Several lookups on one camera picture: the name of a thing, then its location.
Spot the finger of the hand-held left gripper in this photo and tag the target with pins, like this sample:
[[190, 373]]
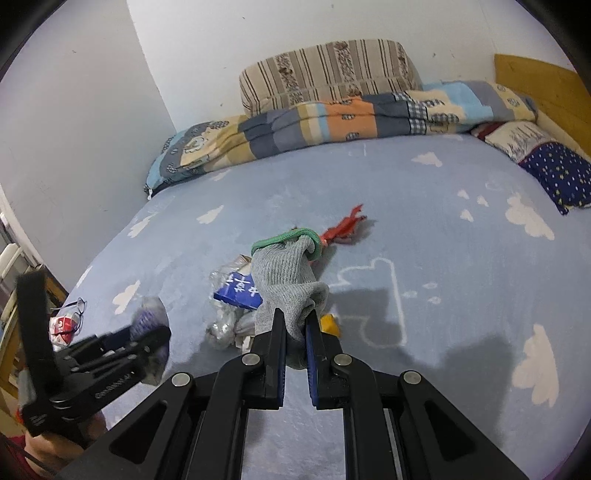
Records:
[[87, 345], [147, 339]]

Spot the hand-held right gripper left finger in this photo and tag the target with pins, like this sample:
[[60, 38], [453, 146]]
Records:
[[276, 355]]

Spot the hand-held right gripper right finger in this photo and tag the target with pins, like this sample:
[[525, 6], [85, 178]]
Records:
[[313, 360]]

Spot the grey knit glove green cuff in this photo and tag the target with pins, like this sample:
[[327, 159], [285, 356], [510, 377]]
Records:
[[288, 281]]

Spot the person's left forearm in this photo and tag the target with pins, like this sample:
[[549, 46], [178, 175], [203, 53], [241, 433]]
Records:
[[55, 452]]

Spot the red and white cigarette pack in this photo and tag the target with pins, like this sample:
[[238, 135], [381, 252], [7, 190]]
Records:
[[62, 327]]

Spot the eyeglasses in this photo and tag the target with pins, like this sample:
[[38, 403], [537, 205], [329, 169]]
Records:
[[79, 307]]

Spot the small yellow scrap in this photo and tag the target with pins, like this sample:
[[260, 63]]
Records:
[[330, 324]]

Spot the wooden bedside furniture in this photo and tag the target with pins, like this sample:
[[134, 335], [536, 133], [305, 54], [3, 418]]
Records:
[[14, 277]]

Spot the crumpled clear plastic wrapper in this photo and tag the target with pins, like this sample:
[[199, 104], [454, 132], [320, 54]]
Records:
[[224, 327]]

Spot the blue printed card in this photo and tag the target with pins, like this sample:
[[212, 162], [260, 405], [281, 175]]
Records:
[[238, 290]]

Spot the red torn wrapper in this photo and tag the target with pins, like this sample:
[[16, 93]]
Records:
[[344, 228]]

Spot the blue cloud-print bed sheet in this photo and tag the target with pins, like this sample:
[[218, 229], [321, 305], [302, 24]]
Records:
[[438, 277]]

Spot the patchwork folded quilt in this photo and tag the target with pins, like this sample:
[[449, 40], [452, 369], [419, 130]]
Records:
[[323, 122]]

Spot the striped beige cushion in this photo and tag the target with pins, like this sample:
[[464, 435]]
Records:
[[323, 69]]

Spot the white printed pillow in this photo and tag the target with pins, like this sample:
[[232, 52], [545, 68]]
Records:
[[512, 138]]

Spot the navy star-print pillow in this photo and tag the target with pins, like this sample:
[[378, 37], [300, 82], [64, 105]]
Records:
[[558, 175]]

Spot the wooden headboard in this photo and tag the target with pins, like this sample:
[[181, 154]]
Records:
[[545, 87]]

